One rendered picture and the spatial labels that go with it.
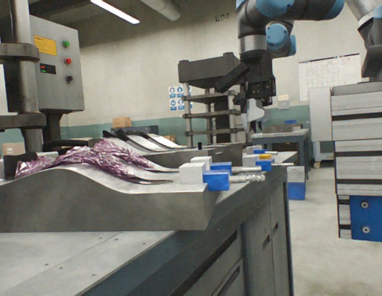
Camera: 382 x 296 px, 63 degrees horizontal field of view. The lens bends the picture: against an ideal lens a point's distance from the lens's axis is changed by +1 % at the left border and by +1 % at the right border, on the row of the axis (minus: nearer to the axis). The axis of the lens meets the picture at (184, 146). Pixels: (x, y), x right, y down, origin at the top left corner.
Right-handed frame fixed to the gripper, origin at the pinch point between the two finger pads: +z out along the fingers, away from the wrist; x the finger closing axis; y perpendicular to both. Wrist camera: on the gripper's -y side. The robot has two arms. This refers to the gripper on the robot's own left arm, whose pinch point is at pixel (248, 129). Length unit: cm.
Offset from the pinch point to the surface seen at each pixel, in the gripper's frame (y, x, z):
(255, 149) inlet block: -8.3, 35.9, 9.1
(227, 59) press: -133, 366, -96
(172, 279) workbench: -2.2, -42.5, 23.3
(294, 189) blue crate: -36, 303, 84
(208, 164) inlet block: 1.0, -31.8, 5.4
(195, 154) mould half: -7.7, -19.5, 4.8
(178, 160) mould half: -12.3, -19.5, 6.2
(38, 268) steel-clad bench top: -6, -64, 12
